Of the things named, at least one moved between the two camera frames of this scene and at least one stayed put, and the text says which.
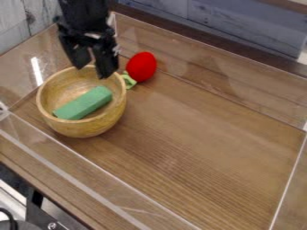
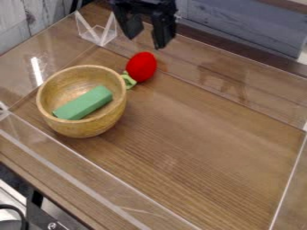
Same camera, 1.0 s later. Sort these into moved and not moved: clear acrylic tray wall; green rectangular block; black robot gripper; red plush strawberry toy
Moved: black robot gripper
Not moved: clear acrylic tray wall; green rectangular block; red plush strawberry toy
